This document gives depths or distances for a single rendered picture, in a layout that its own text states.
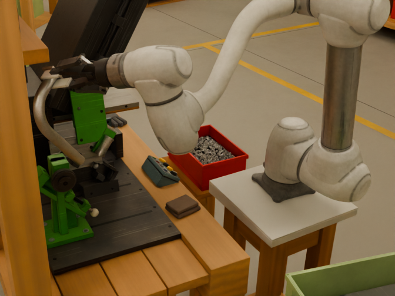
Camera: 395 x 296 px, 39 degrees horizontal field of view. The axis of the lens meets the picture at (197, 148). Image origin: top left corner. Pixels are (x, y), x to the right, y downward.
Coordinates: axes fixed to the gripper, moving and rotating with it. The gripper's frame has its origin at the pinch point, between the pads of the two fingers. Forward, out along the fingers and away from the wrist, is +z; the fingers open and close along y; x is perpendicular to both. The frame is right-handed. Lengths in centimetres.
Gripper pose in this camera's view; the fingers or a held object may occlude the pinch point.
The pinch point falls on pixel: (56, 78)
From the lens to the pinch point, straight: 159.8
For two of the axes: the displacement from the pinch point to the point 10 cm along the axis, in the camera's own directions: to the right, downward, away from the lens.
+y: -4.1, -6.1, -6.8
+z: -8.6, 0.2, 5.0
